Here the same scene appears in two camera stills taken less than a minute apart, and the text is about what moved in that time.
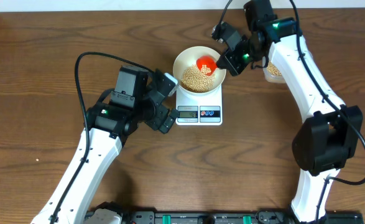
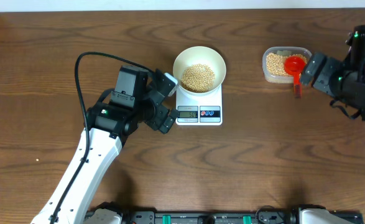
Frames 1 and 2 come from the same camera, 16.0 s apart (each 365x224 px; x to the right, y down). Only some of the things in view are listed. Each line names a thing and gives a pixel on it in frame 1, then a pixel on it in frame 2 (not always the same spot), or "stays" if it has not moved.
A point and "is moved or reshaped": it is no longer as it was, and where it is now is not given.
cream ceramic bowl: x=196 y=72 stays
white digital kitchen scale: x=204 y=109 stays
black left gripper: x=155 y=121 stays
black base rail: x=263 y=217 stays
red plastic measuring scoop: x=209 y=61 is moved or reshaped
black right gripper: x=231 y=63 to x=328 y=66
